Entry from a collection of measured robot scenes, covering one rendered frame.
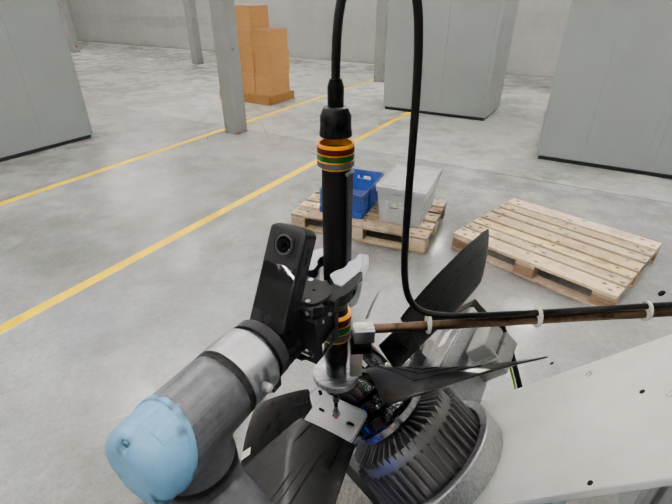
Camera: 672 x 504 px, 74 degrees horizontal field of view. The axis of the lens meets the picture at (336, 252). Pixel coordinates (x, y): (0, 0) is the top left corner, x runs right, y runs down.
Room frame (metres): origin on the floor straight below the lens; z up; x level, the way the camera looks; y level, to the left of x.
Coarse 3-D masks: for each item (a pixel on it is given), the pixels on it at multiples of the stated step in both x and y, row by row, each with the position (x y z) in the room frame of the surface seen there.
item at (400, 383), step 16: (368, 368) 0.49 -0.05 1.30; (384, 368) 0.47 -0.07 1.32; (400, 368) 0.44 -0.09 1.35; (416, 368) 0.43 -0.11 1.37; (432, 368) 0.42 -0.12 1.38; (448, 368) 0.40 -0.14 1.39; (464, 368) 0.39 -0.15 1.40; (480, 368) 0.38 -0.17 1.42; (496, 368) 0.36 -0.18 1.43; (384, 384) 0.38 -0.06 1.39; (400, 384) 0.36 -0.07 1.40; (416, 384) 0.35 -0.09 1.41; (432, 384) 0.34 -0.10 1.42; (448, 384) 0.34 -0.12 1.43; (384, 400) 0.33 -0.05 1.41; (400, 400) 0.32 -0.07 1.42
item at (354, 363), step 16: (352, 320) 0.51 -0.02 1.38; (368, 320) 0.51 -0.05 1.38; (352, 336) 0.50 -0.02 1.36; (368, 336) 0.48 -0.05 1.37; (352, 352) 0.48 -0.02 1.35; (368, 352) 0.48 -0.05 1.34; (320, 368) 0.50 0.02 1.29; (352, 368) 0.48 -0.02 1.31; (320, 384) 0.47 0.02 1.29; (336, 384) 0.47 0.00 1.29; (352, 384) 0.47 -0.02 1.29
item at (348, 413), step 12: (324, 396) 0.54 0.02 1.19; (312, 408) 0.51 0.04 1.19; (324, 408) 0.51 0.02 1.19; (348, 408) 0.51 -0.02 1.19; (312, 420) 0.49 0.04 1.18; (324, 420) 0.49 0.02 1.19; (336, 420) 0.49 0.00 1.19; (348, 420) 0.49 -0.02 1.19; (360, 420) 0.49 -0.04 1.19; (336, 432) 0.47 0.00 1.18; (348, 432) 0.47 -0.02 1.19
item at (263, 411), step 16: (272, 400) 0.67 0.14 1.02; (288, 400) 0.64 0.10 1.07; (304, 400) 0.60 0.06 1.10; (256, 416) 0.67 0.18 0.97; (272, 416) 0.63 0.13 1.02; (288, 416) 0.60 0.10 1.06; (304, 416) 0.58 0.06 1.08; (256, 432) 0.63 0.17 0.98; (272, 432) 0.60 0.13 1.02; (256, 448) 0.59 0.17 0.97
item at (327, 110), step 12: (336, 84) 0.49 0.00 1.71; (336, 96) 0.49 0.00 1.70; (324, 108) 0.49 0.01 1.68; (336, 108) 0.48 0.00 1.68; (348, 108) 0.49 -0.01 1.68; (324, 120) 0.48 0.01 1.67; (336, 120) 0.48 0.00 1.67; (348, 120) 0.48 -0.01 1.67; (324, 132) 0.48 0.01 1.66; (336, 132) 0.48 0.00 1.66; (348, 132) 0.48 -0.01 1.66; (324, 348) 0.49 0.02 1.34; (336, 348) 0.48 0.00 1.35; (336, 360) 0.48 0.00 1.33; (336, 372) 0.48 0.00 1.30
